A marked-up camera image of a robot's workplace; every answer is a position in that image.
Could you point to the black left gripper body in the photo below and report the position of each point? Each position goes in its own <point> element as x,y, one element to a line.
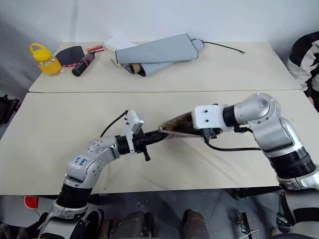
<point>140,144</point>

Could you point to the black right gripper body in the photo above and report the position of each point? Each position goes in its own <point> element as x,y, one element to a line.
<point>211,134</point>

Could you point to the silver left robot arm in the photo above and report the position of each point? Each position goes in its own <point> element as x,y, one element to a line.
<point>79,166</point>

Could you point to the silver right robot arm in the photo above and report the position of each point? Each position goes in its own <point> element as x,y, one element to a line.
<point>271,129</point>

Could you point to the grey rolled mat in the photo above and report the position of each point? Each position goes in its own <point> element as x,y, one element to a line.
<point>159,53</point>

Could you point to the dark rounded shape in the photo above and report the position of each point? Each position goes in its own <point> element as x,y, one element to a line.
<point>195,225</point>
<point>133,225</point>

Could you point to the black and red bottle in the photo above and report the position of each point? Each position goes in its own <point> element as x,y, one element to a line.
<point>83,64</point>

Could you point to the white folded paper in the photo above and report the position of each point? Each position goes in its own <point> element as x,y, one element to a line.
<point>117,44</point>

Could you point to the black table tennis paddle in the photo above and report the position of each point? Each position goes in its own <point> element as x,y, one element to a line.
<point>71,56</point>

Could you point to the person in black white jacket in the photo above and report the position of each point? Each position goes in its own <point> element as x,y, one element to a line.
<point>302,62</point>

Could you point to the red plastic object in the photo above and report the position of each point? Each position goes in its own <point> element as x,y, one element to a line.
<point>31,202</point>

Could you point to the yellow lidded plastic jar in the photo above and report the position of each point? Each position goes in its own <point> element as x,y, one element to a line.
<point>47,62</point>

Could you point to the black crate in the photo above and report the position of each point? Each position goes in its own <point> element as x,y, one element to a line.
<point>7,108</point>

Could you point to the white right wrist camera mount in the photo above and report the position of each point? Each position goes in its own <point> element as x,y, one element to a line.
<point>207,114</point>

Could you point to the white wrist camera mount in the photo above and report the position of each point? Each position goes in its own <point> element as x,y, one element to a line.
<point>134,122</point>
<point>207,114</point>

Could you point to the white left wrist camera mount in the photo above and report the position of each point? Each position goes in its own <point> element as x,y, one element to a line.
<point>134,122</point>

